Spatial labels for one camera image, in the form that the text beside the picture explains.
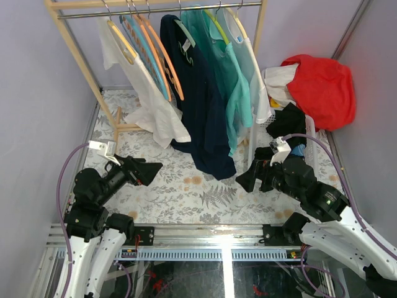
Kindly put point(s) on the black t shirt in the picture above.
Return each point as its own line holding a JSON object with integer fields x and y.
{"x": 289, "y": 120}

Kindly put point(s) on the white plastic laundry basket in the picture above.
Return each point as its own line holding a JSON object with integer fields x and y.
{"x": 310, "y": 146}

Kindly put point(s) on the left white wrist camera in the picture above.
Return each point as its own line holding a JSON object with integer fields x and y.
{"x": 106, "y": 149}

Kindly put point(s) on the white crumpled cloth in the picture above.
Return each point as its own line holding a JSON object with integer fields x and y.
{"x": 276, "y": 80}

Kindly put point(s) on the red cloth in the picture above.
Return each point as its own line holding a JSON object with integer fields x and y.
{"x": 323, "y": 89}

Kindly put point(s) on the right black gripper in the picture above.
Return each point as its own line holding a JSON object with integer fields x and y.
{"x": 260, "y": 171}

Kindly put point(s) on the blue hanger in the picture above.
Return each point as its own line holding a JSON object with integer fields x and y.
{"x": 139, "y": 43}

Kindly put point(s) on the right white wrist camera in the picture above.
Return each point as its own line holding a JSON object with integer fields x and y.
{"x": 281, "y": 150}

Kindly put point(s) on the white hanging t shirt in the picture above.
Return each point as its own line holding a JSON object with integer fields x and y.
{"x": 156, "y": 114}

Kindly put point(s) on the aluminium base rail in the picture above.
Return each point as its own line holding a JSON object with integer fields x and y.
{"x": 194, "y": 242}

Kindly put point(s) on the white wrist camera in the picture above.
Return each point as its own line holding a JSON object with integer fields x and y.
{"x": 106, "y": 149}
{"x": 281, "y": 150}

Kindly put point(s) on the pale blue hanging t shirt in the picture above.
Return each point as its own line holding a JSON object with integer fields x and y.
{"x": 247, "y": 61}

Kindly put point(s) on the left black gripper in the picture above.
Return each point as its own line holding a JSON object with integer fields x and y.
{"x": 147, "y": 171}

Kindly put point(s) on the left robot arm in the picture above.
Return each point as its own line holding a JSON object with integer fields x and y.
{"x": 93, "y": 236}

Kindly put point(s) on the orange hanger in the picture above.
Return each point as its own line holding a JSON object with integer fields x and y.
{"x": 144, "y": 26}
{"x": 169, "y": 69}

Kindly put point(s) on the wooden clothes rack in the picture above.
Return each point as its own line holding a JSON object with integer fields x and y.
{"x": 55, "y": 10}

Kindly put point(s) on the teal hanging t shirt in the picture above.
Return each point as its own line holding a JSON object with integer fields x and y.
{"x": 233, "y": 86}

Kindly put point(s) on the yellow hanger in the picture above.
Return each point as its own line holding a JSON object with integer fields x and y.
{"x": 216, "y": 31}

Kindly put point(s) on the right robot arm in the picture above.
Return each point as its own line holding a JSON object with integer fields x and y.
{"x": 329, "y": 223}

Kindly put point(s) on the navy hanging t shirt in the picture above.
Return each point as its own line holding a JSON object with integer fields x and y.
{"x": 203, "y": 114}

